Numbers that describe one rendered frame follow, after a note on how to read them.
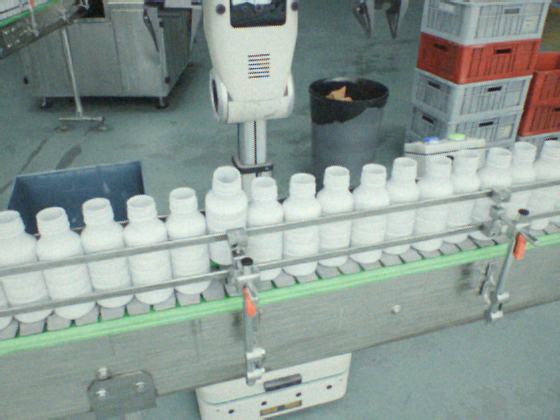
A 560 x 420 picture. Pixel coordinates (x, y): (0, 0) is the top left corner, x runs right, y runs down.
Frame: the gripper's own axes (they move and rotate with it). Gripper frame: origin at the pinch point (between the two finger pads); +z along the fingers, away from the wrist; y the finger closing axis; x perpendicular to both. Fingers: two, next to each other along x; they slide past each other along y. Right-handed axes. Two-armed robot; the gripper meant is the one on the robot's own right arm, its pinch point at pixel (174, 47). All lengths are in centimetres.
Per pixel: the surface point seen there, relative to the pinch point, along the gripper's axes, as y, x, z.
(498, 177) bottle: 47, -33, 29
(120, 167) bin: -10.5, 35.5, 21.8
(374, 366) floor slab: 78, 65, 103
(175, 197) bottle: -5.9, -26.7, 28.1
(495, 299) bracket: 47, -32, 50
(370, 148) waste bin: 131, 152, 17
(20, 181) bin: -35, 37, 24
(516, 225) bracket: 45, -39, 36
